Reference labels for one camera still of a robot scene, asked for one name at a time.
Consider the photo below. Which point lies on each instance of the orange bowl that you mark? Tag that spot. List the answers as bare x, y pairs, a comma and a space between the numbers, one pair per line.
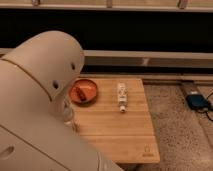
89, 88

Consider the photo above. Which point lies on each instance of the wooden rail beam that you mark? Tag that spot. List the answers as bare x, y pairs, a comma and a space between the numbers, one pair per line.
150, 58

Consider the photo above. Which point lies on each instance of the brown sausage in bowl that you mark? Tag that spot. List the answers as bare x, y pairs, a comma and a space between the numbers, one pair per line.
80, 94

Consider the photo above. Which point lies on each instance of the white bottle lying down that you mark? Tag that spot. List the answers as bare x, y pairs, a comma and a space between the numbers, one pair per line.
122, 97

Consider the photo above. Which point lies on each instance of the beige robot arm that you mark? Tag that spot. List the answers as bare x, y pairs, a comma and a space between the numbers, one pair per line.
35, 113

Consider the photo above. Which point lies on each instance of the blue power adapter box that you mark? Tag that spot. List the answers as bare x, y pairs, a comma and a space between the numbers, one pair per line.
196, 101

